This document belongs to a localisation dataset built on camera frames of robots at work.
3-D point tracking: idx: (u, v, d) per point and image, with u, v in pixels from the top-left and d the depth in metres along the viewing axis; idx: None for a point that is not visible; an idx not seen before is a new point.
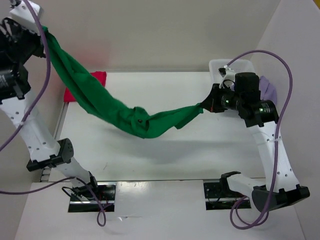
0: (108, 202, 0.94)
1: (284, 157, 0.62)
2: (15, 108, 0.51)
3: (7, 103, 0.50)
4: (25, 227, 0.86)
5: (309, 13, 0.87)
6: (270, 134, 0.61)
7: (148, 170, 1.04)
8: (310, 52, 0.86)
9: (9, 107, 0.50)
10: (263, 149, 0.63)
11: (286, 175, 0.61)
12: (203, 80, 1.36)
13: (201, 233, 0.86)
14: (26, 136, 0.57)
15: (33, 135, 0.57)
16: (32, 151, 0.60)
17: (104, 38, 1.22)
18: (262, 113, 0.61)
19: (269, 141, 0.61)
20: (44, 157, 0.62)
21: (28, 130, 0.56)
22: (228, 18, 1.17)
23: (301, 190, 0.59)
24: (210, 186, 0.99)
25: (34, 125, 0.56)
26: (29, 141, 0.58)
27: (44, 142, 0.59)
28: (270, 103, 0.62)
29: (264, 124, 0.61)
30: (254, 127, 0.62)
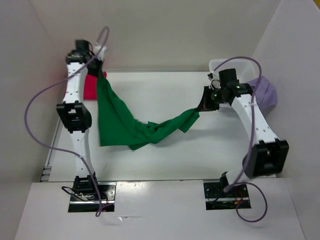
0: (108, 202, 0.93)
1: (262, 119, 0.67)
2: (74, 67, 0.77)
3: (72, 64, 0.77)
4: (25, 227, 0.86)
5: (309, 12, 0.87)
6: (247, 102, 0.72)
7: (148, 170, 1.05)
8: (310, 52, 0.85)
9: (71, 66, 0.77)
10: (244, 116, 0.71)
11: (264, 130, 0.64)
12: (203, 79, 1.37)
13: (201, 233, 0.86)
14: (69, 85, 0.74)
15: (74, 84, 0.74)
16: (66, 95, 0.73)
17: (104, 38, 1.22)
18: (237, 89, 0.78)
19: (246, 107, 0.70)
20: (71, 101, 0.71)
21: (73, 80, 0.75)
22: (228, 18, 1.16)
23: (279, 142, 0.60)
24: (210, 186, 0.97)
25: (78, 79, 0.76)
26: (70, 87, 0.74)
27: (77, 91, 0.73)
28: (247, 85, 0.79)
29: (241, 95, 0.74)
30: (234, 100, 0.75)
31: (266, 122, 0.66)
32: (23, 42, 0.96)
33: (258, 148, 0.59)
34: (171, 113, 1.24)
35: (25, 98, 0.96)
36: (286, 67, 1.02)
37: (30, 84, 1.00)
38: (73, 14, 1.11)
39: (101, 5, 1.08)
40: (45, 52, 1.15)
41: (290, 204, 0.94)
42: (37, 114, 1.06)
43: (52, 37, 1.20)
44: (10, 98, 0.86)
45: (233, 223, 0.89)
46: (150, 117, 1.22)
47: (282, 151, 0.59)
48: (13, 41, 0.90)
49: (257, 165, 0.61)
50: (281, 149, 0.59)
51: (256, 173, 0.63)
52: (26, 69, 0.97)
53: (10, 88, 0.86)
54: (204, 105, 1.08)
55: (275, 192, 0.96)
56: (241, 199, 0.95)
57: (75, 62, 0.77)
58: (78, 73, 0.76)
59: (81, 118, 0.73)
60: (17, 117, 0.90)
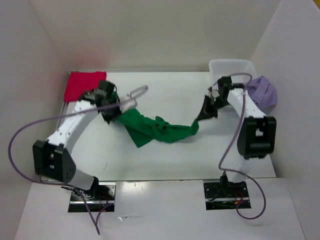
0: (108, 202, 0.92)
1: (252, 103, 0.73)
2: (81, 106, 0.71)
3: (83, 103, 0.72)
4: (24, 228, 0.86)
5: (309, 13, 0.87)
6: (239, 92, 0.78)
7: (148, 170, 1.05)
8: (310, 53, 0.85)
9: (79, 105, 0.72)
10: (237, 105, 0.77)
11: (254, 110, 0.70)
12: (203, 79, 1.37)
13: (200, 232, 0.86)
14: (65, 122, 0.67)
15: (72, 123, 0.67)
16: (55, 133, 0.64)
17: (104, 38, 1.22)
18: (232, 86, 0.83)
19: (238, 96, 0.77)
20: (55, 142, 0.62)
21: (73, 118, 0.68)
22: (228, 18, 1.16)
23: (268, 118, 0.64)
24: (210, 186, 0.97)
25: (79, 119, 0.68)
26: (62, 126, 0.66)
27: (69, 133, 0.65)
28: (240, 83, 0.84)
29: (234, 89, 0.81)
30: (229, 93, 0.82)
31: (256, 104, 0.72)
32: (22, 42, 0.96)
33: (248, 121, 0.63)
34: (171, 112, 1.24)
35: (24, 99, 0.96)
36: (286, 67, 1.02)
37: (29, 84, 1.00)
38: (72, 14, 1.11)
39: (100, 6, 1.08)
40: (44, 52, 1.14)
41: (291, 204, 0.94)
42: (37, 115, 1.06)
43: (52, 37, 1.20)
44: (10, 98, 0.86)
45: (233, 223, 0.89)
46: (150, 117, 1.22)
47: (270, 126, 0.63)
48: (13, 41, 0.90)
49: (248, 139, 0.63)
50: (269, 123, 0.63)
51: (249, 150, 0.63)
52: (25, 70, 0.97)
53: (10, 89, 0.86)
54: (203, 110, 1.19)
55: (274, 192, 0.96)
56: (241, 199, 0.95)
57: (86, 102, 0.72)
58: (83, 114, 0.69)
59: (56, 165, 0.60)
60: (17, 117, 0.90)
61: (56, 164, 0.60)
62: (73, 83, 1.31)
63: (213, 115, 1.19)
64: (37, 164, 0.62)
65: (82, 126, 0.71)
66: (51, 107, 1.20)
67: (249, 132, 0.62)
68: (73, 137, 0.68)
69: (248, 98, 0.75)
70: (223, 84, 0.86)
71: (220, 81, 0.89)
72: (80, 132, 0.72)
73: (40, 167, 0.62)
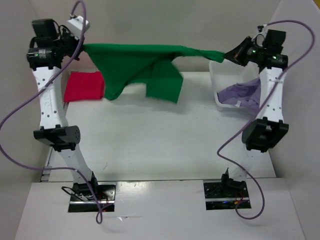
0: (108, 202, 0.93)
1: (278, 98, 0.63)
2: (43, 76, 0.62)
3: (39, 70, 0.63)
4: (24, 228, 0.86)
5: (309, 13, 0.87)
6: (273, 77, 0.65)
7: (148, 170, 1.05)
8: (310, 53, 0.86)
9: (38, 73, 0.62)
10: (264, 90, 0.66)
11: (274, 109, 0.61)
12: (203, 80, 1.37)
13: (201, 233, 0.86)
14: (42, 103, 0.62)
15: (49, 101, 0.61)
16: (42, 118, 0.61)
17: (104, 38, 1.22)
18: (272, 58, 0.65)
19: (270, 81, 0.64)
20: (50, 125, 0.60)
21: (46, 95, 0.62)
22: (228, 18, 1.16)
23: (281, 124, 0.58)
24: (210, 186, 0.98)
25: (52, 93, 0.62)
26: (43, 107, 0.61)
27: (55, 111, 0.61)
28: (285, 56, 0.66)
29: (272, 68, 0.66)
30: (263, 71, 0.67)
31: (281, 102, 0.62)
32: (22, 42, 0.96)
33: (258, 122, 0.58)
34: (171, 112, 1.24)
35: (24, 98, 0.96)
36: None
37: (29, 84, 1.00)
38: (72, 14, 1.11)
39: (100, 5, 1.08)
40: None
41: (291, 204, 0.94)
42: (37, 114, 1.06)
43: None
44: (10, 98, 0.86)
45: (233, 223, 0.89)
46: (150, 116, 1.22)
47: (281, 132, 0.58)
48: (13, 40, 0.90)
49: (252, 137, 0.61)
50: (281, 130, 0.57)
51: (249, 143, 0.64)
52: (25, 70, 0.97)
53: (10, 88, 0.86)
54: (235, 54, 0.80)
55: (274, 192, 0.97)
56: (241, 199, 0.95)
57: (43, 66, 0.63)
58: (52, 86, 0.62)
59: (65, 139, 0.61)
60: (17, 117, 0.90)
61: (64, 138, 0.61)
62: (73, 83, 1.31)
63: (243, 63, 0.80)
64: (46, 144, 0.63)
65: (60, 93, 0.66)
66: None
67: (255, 132, 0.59)
68: (60, 107, 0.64)
69: (279, 91, 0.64)
70: (262, 53, 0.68)
71: (266, 39, 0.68)
72: (61, 100, 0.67)
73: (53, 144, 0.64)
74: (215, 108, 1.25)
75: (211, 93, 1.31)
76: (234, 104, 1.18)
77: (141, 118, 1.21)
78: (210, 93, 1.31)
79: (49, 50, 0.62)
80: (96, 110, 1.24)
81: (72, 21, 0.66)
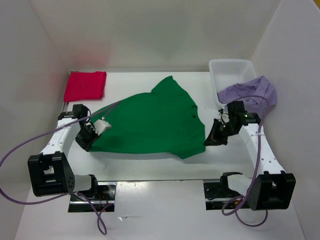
0: (108, 202, 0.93)
1: (268, 151, 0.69)
2: (65, 122, 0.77)
3: (63, 120, 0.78)
4: (25, 228, 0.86)
5: (310, 13, 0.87)
6: (254, 131, 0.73)
7: (149, 170, 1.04)
8: (310, 53, 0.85)
9: (62, 121, 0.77)
10: (250, 146, 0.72)
11: (270, 161, 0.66)
12: (203, 80, 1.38)
13: (200, 232, 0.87)
14: (54, 136, 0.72)
15: (60, 135, 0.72)
16: (47, 146, 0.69)
17: (104, 38, 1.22)
18: (245, 117, 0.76)
19: (253, 136, 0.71)
20: (50, 152, 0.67)
21: (60, 132, 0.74)
22: (228, 19, 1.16)
23: (285, 175, 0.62)
24: (210, 186, 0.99)
25: (66, 131, 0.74)
26: (53, 138, 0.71)
27: (61, 142, 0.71)
28: (254, 114, 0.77)
29: (248, 123, 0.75)
30: (241, 129, 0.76)
31: (272, 153, 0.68)
32: (22, 43, 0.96)
33: (262, 178, 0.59)
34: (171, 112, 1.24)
35: (24, 99, 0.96)
36: (286, 68, 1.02)
37: (29, 85, 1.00)
38: (72, 14, 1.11)
39: (100, 6, 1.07)
40: (45, 52, 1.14)
41: (290, 204, 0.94)
42: (37, 115, 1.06)
43: (52, 37, 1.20)
44: (10, 99, 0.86)
45: (233, 223, 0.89)
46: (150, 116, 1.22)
47: (288, 184, 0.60)
48: (13, 41, 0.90)
49: (261, 198, 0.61)
50: (288, 181, 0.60)
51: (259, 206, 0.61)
52: (25, 70, 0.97)
53: (10, 89, 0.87)
54: (210, 136, 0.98)
55: None
56: (241, 199, 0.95)
57: (68, 117, 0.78)
58: (68, 127, 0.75)
59: (57, 175, 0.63)
60: (17, 118, 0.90)
61: (56, 173, 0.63)
62: (73, 83, 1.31)
63: (222, 141, 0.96)
64: (34, 180, 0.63)
65: (70, 139, 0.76)
66: (51, 107, 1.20)
67: (262, 189, 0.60)
68: (66, 146, 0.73)
69: (265, 143, 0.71)
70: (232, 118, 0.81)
71: (231, 108, 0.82)
72: (69, 145, 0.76)
73: (39, 184, 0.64)
74: (215, 108, 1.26)
75: (211, 94, 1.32)
76: None
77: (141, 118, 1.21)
78: (210, 94, 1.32)
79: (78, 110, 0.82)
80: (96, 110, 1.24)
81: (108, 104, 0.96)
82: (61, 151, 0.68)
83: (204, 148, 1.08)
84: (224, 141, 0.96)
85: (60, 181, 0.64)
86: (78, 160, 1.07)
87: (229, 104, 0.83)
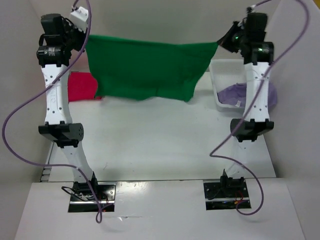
0: (108, 202, 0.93)
1: (264, 96, 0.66)
2: (51, 72, 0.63)
3: (47, 67, 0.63)
4: (24, 228, 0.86)
5: (309, 13, 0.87)
6: (259, 73, 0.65)
7: (148, 169, 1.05)
8: (310, 52, 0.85)
9: (47, 70, 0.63)
10: (250, 87, 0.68)
11: (260, 109, 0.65)
12: (203, 80, 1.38)
13: (200, 232, 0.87)
14: (48, 99, 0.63)
15: (55, 98, 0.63)
16: (48, 113, 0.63)
17: None
18: (259, 51, 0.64)
19: (256, 79, 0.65)
20: (55, 122, 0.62)
21: (52, 92, 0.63)
22: None
23: (267, 123, 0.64)
24: (210, 186, 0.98)
25: (58, 90, 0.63)
26: (50, 103, 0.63)
27: (61, 107, 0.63)
28: (269, 44, 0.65)
29: (259, 63, 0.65)
30: (248, 64, 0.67)
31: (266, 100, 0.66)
32: (22, 42, 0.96)
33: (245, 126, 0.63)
34: (171, 111, 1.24)
35: (24, 98, 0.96)
36: (287, 67, 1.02)
37: (29, 83, 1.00)
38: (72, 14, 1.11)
39: None
40: None
41: (290, 204, 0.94)
42: (36, 114, 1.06)
43: None
44: (10, 98, 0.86)
45: (233, 223, 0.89)
46: (150, 116, 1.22)
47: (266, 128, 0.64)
48: (13, 40, 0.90)
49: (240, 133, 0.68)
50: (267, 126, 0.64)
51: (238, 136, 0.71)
52: (25, 70, 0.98)
53: (10, 88, 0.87)
54: None
55: (274, 193, 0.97)
56: (241, 199, 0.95)
57: (52, 64, 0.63)
58: (59, 83, 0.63)
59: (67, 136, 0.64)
60: (17, 117, 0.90)
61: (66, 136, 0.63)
62: (72, 83, 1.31)
63: None
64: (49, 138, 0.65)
65: (66, 90, 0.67)
66: None
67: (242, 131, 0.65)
68: (66, 105, 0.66)
69: (265, 89, 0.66)
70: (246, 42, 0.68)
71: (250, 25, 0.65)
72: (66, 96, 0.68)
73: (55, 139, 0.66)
74: (216, 108, 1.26)
75: (210, 94, 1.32)
76: (234, 104, 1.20)
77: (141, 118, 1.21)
78: (210, 93, 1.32)
79: (57, 48, 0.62)
80: (96, 110, 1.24)
81: (74, 14, 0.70)
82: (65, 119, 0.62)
83: (188, 99, 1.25)
84: None
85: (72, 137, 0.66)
86: None
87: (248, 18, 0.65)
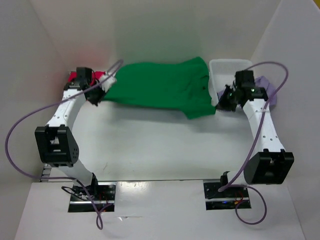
0: (108, 202, 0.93)
1: (270, 127, 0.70)
2: (70, 94, 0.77)
3: (69, 91, 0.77)
4: (24, 228, 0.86)
5: (309, 13, 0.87)
6: (258, 107, 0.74)
7: (149, 169, 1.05)
8: (311, 52, 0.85)
9: (67, 92, 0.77)
10: (253, 121, 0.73)
11: (271, 138, 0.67)
12: None
13: (200, 232, 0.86)
14: (59, 109, 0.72)
15: (64, 109, 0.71)
16: (52, 118, 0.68)
17: (104, 38, 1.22)
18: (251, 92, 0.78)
19: (257, 112, 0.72)
20: (55, 125, 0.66)
21: (65, 104, 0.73)
22: (228, 18, 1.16)
23: (284, 153, 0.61)
24: (210, 186, 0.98)
25: (71, 104, 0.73)
26: (58, 111, 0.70)
27: (66, 115, 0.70)
28: (260, 89, 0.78)
29: (254, 99, 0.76)
30: (247, 104, 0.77)
31: (274, 132, 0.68)
32: (22, 43, 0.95)
33: (261, 156, 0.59)
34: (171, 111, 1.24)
35: (24, 98, 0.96)
36: (287, 67, 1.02)
37: (29, 83, 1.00)
38: (72, 14, 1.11)
39: (100, 6, 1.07)
40: (45, 52, 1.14)
41: (290, 203, 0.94)
42: (37, 114, 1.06)
43: (52, 36, 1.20)
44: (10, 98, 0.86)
45: (233, 223, 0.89)
46: (150, 116, 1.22)
47: (286, 162, 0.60)
48: (13, 40, 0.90)
49: (257, 174, 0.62)
50: (286, 160, 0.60)
51: (255, 180, 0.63)
52: (25, 70, 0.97)
53: (10, 89, 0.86)
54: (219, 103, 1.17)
55: (273, 193, 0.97)
56: (241, 199, 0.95)
57: (73, 89, 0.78)
58: (74, 99, 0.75)
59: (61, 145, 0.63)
60: (17, 117, 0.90)
61: (61, 144, 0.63)
62: None
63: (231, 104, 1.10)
64: (41, 151, 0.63)
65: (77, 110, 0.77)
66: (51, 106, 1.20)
67: (260, 167, 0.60)
68: (71, 118, 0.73)
69: (267, 119, 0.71)
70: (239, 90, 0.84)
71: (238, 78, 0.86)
72: (75, 116, 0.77)
73: (45, 153, 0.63)
74: (215, 108, 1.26)
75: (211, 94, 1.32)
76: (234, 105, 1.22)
77: (141, 118, 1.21)
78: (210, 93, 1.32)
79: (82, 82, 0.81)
80: (96, 110, 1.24)
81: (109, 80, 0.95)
82: (65, 124, 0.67)
83: None
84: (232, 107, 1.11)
85: (65, 151, 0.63)
86: None
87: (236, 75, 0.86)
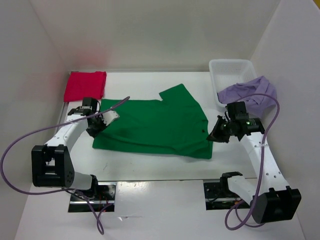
0: (108, 202, 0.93)
1: (272, 163, 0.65)
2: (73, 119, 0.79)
3: (73, 116, 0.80)
4: (25, 228, 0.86)
5: (310, 13, 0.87)
6: (257, 141, 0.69)
7: (149, 169, 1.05)
8: (311, 52, 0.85)
9: (71, 117, 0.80)
10: (253, 157, 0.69)
11: (275, 175, 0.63)
12: (203, 80, 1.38)
13: (200, 232, 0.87)
14: (60, 130, 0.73)
15: (64, 131, 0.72)
16: (52, 138, 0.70)
17: (104, 38, 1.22)
18: (246, 124, 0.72)
19: (256, 147, 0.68)
20: (54, 144, 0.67)
21: (67, 127, 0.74)
22: (228, 19, 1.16)
23: (290, 190, 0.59)
24: (210, 186, 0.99)
25: (73, 127, 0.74)
26: (59, 132, 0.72)
27: (66, 137, 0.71)
28: (256, 120, 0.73)
29: (251, 132, 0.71)
30: (244, 137, 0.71)
31: (276, 167, 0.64)
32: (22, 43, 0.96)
33: (268, 196, 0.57)
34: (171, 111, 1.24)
35: (24, 99, 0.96)
36: (287, 67, 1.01)
37: (29, 84, 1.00)
38: (72, 15, 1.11)
39: (100, 6, 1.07)
40: (45, 52, 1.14)
41: None
42: (37, 114, 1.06)
43: (52, 36, 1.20)
44: (10, 99, 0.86)
45: (233, 223, 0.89)
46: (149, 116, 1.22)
47: (293, 199, 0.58)
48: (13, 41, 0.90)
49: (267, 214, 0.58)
50: (293, 197, 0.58)
51: (266, 219, 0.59)
52: (25, 71, 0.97)
53: (10, 89, 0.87)
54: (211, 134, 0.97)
55: None
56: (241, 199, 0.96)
57: (77, 114, 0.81)
58: (76, 122, 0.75)
59: (57, 168, 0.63)
60: (17, 117, 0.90)
61: (56, 166, 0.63)
62: (72, 83, 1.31)
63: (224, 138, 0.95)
64: (35, 171, 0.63)
65: (76, 135, 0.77)
66: (51, 106, 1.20)
67: (268, 208, 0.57)
68: (70, 140, 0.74)
69: (268, 155, 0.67)
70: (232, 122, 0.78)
71: (231, 108, 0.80)
72: (75, 139, 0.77)
73: (39, 174, 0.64)
74: (215, 108, 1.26)
75: (211, 94, 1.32)
76: None
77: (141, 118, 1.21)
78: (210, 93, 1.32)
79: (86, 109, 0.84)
80: None
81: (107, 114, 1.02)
82: (64, 144, 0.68)
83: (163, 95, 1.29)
84: (225, 139, 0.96)
85: (59, 175, 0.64)
86: (75, 161, 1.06)
87: (229, 106, 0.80)
